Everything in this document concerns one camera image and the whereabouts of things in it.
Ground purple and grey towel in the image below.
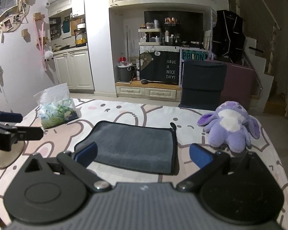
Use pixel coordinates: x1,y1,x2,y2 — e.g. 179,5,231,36
76,121,178,176

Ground purple plush toy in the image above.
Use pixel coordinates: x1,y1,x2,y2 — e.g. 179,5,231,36
197,101,260,153

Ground green floral tissue pack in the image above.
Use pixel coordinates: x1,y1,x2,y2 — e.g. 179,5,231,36
34,83,79,129

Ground white kitchen cabinet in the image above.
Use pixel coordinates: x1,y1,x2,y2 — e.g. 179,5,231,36
53,48,94,92

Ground cartoon bunny table cloth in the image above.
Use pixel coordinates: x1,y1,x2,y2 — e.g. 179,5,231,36
0,99,288,229

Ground beige round object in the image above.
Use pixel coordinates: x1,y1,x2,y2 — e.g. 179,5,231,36
0,123,25,168

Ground cream tiered shelf rack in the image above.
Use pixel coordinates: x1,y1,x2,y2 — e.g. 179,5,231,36
138,29,161,46

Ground black hanging garment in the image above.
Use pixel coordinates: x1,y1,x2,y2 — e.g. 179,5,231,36
212,10,246,64

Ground green paton sign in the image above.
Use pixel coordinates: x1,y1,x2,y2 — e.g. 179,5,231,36
178,47,208,88

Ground maroon cushioned panel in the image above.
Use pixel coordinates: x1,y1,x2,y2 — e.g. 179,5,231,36
203,60,255,110

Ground dark grey trash bin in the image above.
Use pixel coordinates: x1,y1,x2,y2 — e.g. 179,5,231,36
118,62,135,82

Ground white drawer cabinet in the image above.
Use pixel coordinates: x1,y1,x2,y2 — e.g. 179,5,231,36
115,80,182,102

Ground black have a nice day cloth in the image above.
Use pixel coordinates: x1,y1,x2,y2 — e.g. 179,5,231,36
139,50,180,84

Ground dark blue chair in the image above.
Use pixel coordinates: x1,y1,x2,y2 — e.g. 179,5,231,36
179,60,227,111

